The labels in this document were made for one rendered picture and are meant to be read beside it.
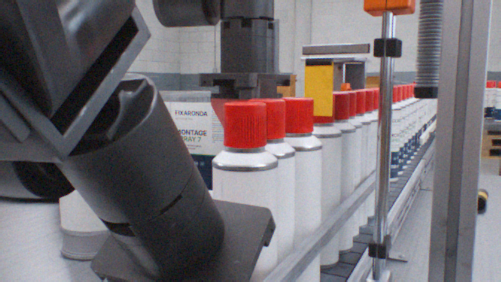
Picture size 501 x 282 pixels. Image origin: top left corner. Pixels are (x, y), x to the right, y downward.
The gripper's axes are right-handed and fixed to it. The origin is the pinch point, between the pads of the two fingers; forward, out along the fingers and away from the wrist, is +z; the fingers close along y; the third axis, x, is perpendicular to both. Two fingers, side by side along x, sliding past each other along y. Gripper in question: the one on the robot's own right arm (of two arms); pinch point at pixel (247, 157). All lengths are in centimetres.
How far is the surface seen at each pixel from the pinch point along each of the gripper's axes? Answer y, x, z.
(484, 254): -33.0, 25.2, 18.4
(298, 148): 4.7, 7.6, -2.1
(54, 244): 2.0, -28.0, 13.6
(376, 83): -539, -78, -8
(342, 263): -8.4, 8.9, 13.6
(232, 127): 14.3, 5.6, -4.8
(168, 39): -671, -487, -91
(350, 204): -5.7, 10.3, 5.4
